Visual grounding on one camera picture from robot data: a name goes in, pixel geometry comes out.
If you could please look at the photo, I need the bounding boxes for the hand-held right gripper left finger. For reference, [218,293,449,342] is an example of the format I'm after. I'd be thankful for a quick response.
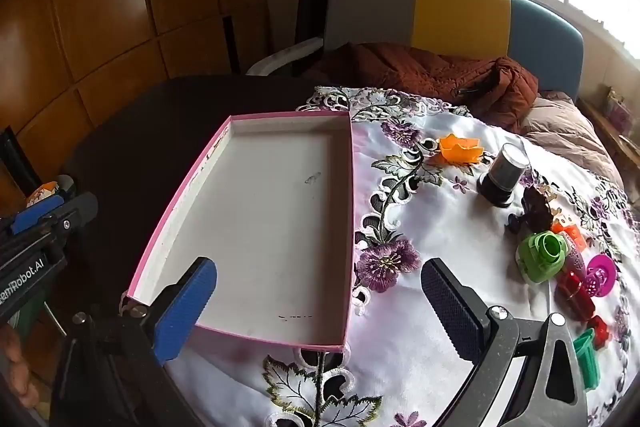
[50,257,218,427]

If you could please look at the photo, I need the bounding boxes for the red shiny capsule toy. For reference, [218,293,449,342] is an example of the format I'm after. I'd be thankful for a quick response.
[556,271,596,322]

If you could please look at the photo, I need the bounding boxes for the white chair armrest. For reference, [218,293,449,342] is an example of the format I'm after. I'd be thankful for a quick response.
[245,38,325,76]

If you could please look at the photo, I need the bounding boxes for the small pink patterned box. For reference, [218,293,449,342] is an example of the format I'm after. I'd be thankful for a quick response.
[605,89,633,132]

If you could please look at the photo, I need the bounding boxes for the teal green toy cup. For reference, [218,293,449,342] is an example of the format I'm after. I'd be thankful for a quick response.
[571,328,601,392]

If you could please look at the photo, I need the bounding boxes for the magenta suction toy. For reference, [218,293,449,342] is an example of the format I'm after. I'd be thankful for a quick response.
[580,253,617,298]

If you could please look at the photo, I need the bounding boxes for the orange linked toy cubes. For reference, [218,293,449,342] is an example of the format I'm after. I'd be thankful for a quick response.
[550,217,586,253]

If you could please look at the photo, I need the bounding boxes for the red puzzle piece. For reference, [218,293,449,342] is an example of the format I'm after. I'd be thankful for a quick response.
[586,314,612,349]

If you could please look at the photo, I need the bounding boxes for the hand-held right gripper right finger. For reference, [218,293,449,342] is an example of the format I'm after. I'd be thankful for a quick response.
[421,258,591,427]

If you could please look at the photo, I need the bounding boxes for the purple patterned egg toy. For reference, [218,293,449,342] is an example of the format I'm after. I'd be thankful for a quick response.
[562,249,588,275]

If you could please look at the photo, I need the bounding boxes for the green round toy white base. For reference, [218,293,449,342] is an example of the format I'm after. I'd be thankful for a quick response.
[516,230,569,285]

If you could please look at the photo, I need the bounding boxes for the white floral embroidered tablecloth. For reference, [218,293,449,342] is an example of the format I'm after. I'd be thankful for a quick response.
[170,86,640,427]

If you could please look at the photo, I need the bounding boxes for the clear cylinder container black base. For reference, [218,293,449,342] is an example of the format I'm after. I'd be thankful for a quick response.
[476,143,531,208]

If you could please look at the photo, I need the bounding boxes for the orange flower-shaped mold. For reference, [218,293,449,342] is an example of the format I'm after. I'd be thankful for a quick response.
[438,133,485,166]

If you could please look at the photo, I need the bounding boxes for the brown spiky toy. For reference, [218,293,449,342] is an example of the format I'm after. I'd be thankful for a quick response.
[509,186,560,238]

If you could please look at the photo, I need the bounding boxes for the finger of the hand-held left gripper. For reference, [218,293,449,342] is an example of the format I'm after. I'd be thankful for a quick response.
[50,193,99,233]
[12,194,66,235]

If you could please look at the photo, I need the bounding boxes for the orange white patterned object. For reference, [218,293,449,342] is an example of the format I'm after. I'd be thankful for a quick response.
[26,176,76,208]

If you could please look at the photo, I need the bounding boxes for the wooden side shelf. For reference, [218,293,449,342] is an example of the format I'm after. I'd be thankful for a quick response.
[580,87,640,188]

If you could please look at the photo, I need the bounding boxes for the brown quilted jacket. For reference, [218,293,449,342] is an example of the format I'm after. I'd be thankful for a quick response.
[305,42,540,135]

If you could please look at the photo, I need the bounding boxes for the grey yellow blue sofa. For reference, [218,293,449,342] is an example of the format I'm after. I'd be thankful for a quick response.
[325,0,585,108]

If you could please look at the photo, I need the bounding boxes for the beige pink quilt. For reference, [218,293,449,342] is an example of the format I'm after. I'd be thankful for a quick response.
[520,91,626,192]

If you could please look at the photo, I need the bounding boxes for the wooden wardrobe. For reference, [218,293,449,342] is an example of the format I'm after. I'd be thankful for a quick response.
[0,0,301,202]

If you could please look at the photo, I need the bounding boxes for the pink shallow cardboard box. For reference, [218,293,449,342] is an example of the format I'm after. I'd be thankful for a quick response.
[127,111,355,354]

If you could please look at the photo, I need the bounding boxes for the person's left hand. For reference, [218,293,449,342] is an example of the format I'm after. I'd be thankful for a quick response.
[0,327,38,408]

